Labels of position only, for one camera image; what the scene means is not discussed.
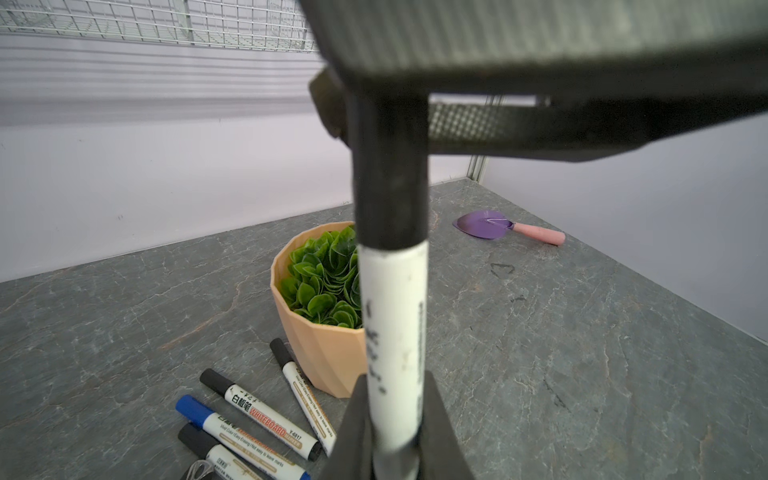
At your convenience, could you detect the white whiteboard marker black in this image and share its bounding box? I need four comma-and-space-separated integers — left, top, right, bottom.
199, 368, 322, 461

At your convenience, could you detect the purple trowel pink handle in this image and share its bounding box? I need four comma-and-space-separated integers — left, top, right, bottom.
453, 210, 566, 246

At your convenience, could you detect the beige pot with green plant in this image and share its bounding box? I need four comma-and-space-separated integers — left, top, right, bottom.
270, 222, 367, 398

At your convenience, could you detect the black pen cap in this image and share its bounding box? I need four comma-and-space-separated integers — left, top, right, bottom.
346, 93, 429, 251

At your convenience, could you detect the white whiteboard marker blue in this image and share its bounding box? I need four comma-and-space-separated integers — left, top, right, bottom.
175, 395, 310, 480

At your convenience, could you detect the green handled ratchet tool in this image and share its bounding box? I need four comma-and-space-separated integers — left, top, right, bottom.
181, 459, 218, 480

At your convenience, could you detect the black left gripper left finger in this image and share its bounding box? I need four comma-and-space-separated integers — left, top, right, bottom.
319, 375, 375, 480

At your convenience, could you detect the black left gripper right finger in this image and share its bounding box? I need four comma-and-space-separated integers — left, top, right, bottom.
418, 371, 474, 480

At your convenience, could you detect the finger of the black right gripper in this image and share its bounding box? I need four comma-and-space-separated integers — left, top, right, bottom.
301, 1, 767, 96
308, 68, 768, 163

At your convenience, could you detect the white wire wall shelf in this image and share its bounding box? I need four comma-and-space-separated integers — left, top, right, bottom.
1, 0, 317, 53

